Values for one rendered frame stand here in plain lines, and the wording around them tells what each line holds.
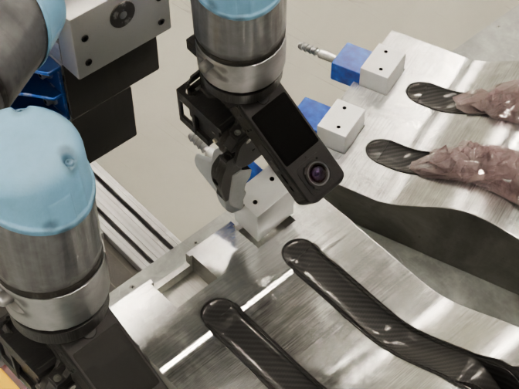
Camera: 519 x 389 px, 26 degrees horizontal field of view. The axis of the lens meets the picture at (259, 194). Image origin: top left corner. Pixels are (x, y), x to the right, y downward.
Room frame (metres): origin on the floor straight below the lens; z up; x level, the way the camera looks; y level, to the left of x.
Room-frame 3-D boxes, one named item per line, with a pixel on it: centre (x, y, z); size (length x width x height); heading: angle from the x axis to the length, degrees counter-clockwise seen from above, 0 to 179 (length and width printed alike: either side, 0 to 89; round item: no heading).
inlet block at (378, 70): (1.00, -0.11, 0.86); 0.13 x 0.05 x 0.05; 60
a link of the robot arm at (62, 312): (0.45, 0.14, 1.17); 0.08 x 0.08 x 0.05
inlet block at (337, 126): (0.91, -0.05, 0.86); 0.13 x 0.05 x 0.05; 60
